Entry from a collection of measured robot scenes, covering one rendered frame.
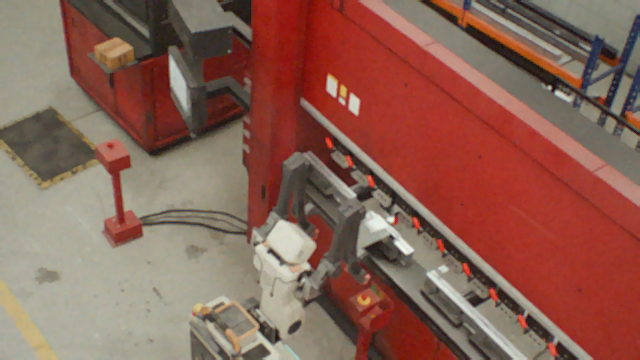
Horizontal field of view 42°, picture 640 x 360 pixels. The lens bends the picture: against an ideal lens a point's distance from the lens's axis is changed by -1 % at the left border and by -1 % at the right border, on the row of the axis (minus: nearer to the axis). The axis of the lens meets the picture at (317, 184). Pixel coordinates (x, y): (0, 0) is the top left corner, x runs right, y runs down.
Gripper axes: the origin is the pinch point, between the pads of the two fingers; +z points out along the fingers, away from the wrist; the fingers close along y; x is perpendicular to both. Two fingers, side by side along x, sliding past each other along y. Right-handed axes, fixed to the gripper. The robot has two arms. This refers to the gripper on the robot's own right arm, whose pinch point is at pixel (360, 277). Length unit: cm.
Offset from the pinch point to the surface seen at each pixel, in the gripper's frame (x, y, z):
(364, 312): 10.1, -6.1, 23.5
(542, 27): -228, 70, 64
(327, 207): -22, 62, 25
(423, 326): -7.6, -34.4, 30.9
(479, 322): -27, -61, 17
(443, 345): -7, -51, 30
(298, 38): -72, 109, -57
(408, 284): -18.7, -13.3, 23.1
